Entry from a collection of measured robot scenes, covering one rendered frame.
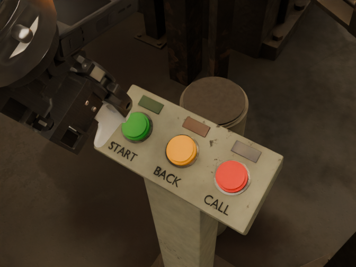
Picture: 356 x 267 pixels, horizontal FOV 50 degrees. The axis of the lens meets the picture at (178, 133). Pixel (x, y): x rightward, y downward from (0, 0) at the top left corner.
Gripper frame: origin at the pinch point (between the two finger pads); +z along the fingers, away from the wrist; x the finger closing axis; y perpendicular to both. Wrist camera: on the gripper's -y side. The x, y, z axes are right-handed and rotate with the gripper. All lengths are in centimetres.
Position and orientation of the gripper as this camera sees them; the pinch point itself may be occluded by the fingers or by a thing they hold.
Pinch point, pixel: (120, 110)
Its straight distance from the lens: 48.1
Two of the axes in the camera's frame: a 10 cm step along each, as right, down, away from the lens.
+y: -5.0, 8.5, -1.6
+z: 2.3, 3.0, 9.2
